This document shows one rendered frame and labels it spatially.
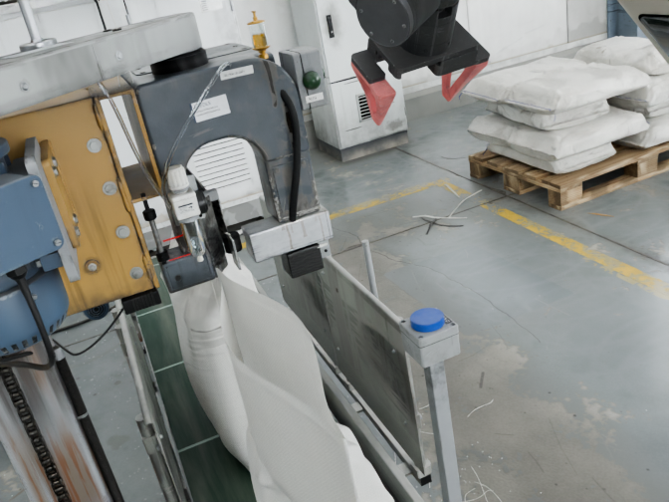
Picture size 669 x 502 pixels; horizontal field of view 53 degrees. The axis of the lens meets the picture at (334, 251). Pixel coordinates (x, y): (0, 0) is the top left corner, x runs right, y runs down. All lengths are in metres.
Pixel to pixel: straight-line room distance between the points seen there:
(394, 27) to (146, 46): 0.48
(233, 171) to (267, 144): 2.88
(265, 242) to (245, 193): 2.89
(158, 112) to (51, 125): 0.15
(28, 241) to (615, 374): 2.04
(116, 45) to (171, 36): 0.11
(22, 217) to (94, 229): 0.28
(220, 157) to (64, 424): 2.81
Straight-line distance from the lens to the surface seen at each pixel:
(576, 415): 2.33
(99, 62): 0.97
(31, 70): 0.90
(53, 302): 0.94
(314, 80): 1.09
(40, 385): 1.26
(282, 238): 1.15
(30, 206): 0.83
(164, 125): 1.06
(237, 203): 4.05
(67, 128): 1.06
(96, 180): 1.07
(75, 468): 1.35
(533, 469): 2.15
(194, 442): 1.85
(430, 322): 1.20
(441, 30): 0.72
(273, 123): 1.10
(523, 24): 6.34
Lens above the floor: 1.48
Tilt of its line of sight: 24 degrees down
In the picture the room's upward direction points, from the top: 11 degrees counter-clockwise
